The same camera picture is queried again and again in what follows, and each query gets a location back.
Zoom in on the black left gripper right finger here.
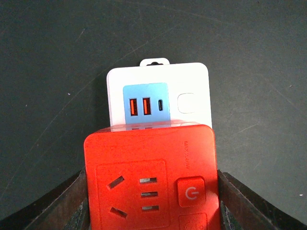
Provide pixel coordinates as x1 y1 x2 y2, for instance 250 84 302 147
218 170 307 230

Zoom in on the white power strip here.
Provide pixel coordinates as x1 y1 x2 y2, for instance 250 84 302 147
106 58 212 127

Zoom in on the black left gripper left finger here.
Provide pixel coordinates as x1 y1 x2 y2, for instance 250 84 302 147
0 169 90 230

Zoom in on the red cube socket adapter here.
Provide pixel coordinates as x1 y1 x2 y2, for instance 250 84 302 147
83 121 221 230

